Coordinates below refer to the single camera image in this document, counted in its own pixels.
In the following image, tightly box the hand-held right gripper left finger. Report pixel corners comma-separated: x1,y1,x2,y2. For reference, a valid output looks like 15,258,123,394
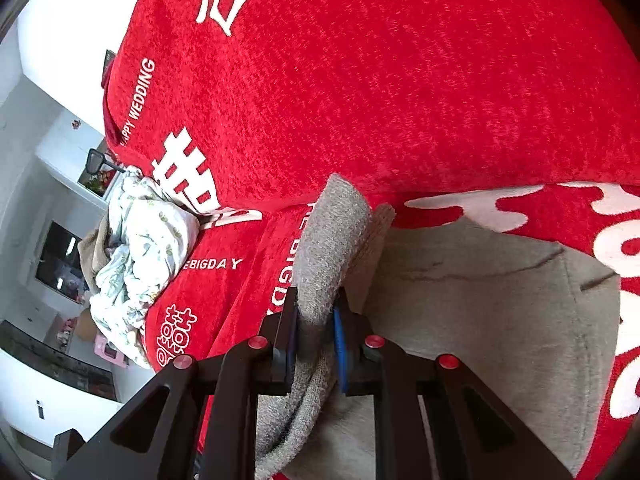
55,287,302,480

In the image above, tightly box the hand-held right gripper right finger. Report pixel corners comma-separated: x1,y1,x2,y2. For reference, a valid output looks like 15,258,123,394
332,289,576,480

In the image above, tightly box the dark countertop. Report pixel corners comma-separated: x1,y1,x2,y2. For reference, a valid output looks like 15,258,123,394
0,320,117,402

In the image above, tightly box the red printed blanket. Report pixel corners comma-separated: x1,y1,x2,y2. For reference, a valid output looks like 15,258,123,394
100,0,640,480

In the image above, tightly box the grey small shirt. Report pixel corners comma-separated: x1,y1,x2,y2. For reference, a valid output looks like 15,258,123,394
252,172,624,480

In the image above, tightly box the pink box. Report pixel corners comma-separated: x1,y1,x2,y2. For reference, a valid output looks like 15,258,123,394
94,335,127,369

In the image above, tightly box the white floral cloth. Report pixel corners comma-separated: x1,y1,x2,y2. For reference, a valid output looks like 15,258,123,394
89,165,202,372

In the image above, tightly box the brown cloth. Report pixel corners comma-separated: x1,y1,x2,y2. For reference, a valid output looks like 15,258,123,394
77,217,115,297

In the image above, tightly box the dark television screen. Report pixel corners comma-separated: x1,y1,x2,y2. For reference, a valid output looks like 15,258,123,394
37,220,84,292

